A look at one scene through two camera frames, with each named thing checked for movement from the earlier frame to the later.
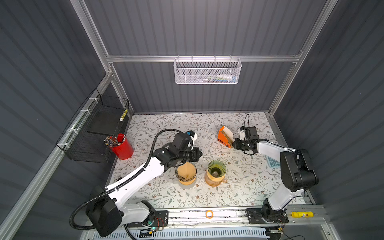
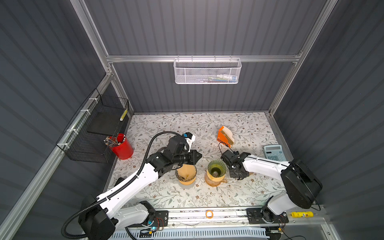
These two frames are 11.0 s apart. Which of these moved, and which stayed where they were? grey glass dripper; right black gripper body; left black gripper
Moved: right black gripper body
Stayed: left black gripper; grey glass dripper
